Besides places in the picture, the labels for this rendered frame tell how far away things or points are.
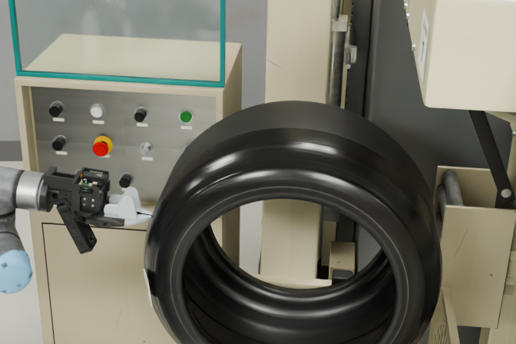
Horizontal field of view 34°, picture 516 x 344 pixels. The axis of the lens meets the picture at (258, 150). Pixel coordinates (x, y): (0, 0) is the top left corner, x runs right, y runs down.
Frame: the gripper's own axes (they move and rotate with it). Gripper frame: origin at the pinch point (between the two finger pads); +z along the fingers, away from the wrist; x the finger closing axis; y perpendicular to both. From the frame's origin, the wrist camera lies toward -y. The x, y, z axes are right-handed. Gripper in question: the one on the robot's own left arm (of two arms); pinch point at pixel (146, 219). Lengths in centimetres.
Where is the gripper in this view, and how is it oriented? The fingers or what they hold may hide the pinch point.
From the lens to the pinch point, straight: 163.3
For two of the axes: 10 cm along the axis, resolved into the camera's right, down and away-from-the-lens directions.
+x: 1.1, -4.3, 9.0
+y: 1.2, -8.9, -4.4
